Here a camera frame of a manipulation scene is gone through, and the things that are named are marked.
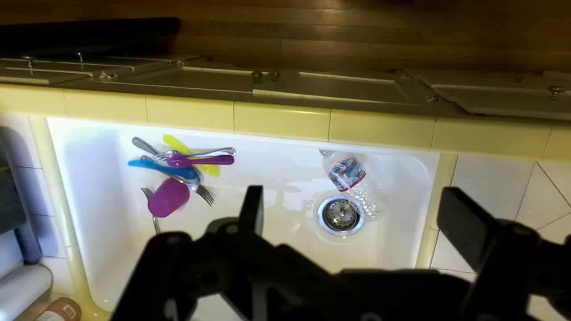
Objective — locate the metal spoon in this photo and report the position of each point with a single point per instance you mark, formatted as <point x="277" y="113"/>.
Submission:
<point x="217" y="150"/>

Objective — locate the small metal fork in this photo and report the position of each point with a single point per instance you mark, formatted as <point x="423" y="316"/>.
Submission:
<point x="147" y="193"/>

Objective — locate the steel dishrack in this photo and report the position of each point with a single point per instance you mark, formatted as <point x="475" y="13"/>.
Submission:
<point x="11" y="207"/>

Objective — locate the white sink basin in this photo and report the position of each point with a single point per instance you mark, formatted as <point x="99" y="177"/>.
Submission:
<point x="274" y="170"/>

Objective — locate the purple plastic spoon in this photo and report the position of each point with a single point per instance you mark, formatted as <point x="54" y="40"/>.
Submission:
<point x="206" y="159"/>

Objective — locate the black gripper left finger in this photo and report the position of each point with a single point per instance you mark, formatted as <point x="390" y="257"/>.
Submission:
<point x="250" y="207"/>

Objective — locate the colourful plastic utensils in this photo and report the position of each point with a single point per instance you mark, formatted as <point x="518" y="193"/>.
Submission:
<point x="143" y="145"/>

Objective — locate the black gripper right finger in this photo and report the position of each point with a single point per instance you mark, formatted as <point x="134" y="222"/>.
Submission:
<point x="470" y="232"/>

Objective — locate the blue plastic spoon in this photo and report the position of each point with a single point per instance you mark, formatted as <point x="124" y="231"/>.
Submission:
<point x="158" y="166"/>

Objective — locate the metal sink drain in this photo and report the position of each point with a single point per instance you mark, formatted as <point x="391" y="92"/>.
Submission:
<point x="340" y="215"/>

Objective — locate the cream lower kitchen cabinet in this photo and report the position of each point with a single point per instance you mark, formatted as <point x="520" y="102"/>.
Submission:
<point x="332" y="90"/>

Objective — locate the yellow plastic spoon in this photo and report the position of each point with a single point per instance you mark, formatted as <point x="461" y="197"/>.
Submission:
<point x="175" y="145"/>

